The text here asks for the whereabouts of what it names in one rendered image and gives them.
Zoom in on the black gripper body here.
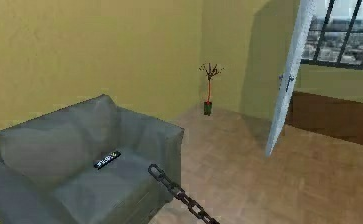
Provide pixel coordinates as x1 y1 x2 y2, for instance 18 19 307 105
147 163 166 183

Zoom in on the dark door handle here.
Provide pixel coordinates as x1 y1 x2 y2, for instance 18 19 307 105
278 73 295 93

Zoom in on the black framed window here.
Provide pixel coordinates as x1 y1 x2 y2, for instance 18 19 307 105
300 0 363 71

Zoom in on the white room door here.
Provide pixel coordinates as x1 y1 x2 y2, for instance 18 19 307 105
264 0 318 158

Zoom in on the black remote control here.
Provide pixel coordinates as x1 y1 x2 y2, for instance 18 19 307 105
93 150 122 171

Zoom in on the brown wooden cabinet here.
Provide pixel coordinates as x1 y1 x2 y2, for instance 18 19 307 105
285 91 363 148

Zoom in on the house plant with red stem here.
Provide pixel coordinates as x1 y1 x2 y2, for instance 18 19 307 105
198 62 225 117

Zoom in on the grey armchair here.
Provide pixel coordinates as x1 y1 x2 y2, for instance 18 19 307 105
0 94 185 224

